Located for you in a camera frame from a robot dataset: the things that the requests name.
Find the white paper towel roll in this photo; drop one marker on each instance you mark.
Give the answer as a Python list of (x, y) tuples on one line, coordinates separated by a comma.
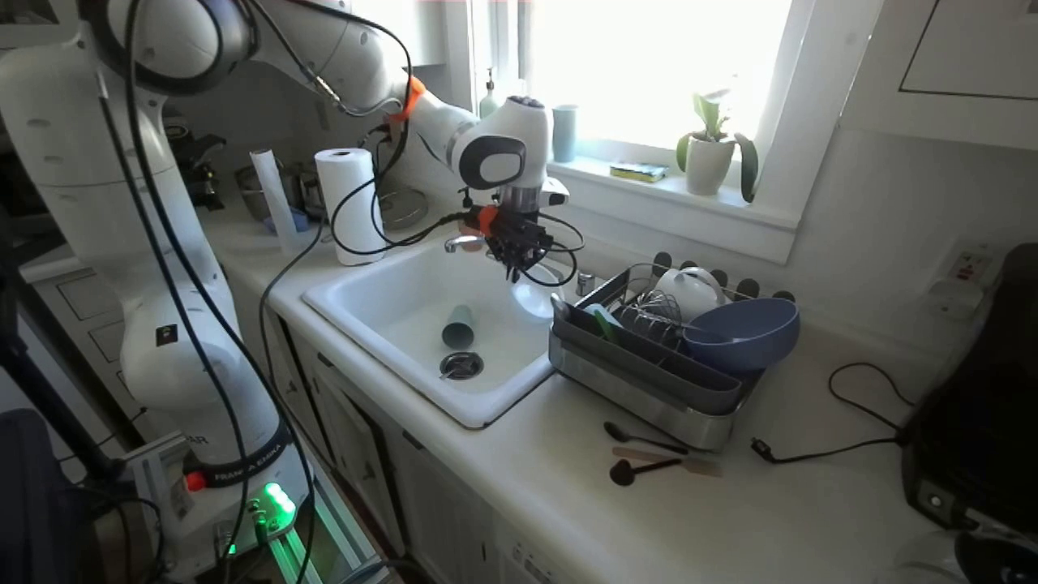
[(348, 217)]

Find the black countertop appliance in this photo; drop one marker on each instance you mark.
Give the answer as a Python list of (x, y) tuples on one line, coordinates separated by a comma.
[(973, 432)]

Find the white mug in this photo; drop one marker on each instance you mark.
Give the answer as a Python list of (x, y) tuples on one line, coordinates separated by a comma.
[(685, 291)]

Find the metal sink drain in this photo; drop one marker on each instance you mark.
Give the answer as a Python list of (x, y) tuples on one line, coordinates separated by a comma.
[(461, 365)]

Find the yellow green sponge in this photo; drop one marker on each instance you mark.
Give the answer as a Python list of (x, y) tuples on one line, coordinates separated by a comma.
[(637, 170)]

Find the white wall outlet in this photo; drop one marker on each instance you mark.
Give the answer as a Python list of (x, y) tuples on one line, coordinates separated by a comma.
[(967, 276)]

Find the robot mount with green light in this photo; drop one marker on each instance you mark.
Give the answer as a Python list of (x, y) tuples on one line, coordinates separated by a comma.
[(278, 520)]

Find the grey dish rack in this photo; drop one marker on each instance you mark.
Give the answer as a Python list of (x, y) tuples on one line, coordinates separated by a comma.
[(637, 374)]

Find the white base cabinet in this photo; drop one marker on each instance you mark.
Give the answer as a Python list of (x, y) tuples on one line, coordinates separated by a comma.
[(357, 441)]

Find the pale green soap dispenser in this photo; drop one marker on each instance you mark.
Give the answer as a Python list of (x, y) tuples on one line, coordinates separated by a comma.
[(489, 103)]

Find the white wall cabinet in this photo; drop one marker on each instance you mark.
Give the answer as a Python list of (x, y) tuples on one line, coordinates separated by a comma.
[(973, 49)]

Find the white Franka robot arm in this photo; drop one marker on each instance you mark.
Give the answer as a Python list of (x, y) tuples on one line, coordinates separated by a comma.
[(65, 162)]

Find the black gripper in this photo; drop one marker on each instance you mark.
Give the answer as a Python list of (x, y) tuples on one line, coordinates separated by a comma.
[(521, 231)]

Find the white tube bottle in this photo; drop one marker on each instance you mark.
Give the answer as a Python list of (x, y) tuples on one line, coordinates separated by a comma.
[(271, 191)]

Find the black measuring spoon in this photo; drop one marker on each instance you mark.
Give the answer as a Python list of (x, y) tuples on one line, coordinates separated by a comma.
[(623, 471)]

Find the teal plastic cup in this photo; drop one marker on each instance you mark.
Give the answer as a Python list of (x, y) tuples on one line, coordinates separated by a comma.
[(461, 326)]

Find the white ceramic sink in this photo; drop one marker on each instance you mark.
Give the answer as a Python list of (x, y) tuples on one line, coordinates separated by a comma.
[(369, 310)]

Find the blue bowl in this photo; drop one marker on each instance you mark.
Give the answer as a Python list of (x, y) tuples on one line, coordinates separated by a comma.
[(747, 336)]

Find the plant in white pot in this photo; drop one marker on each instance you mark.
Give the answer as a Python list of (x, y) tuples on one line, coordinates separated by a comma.
[(708, 162)]

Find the teal tumbler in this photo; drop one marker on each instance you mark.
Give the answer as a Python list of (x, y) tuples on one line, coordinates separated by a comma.
[(567, 135)]

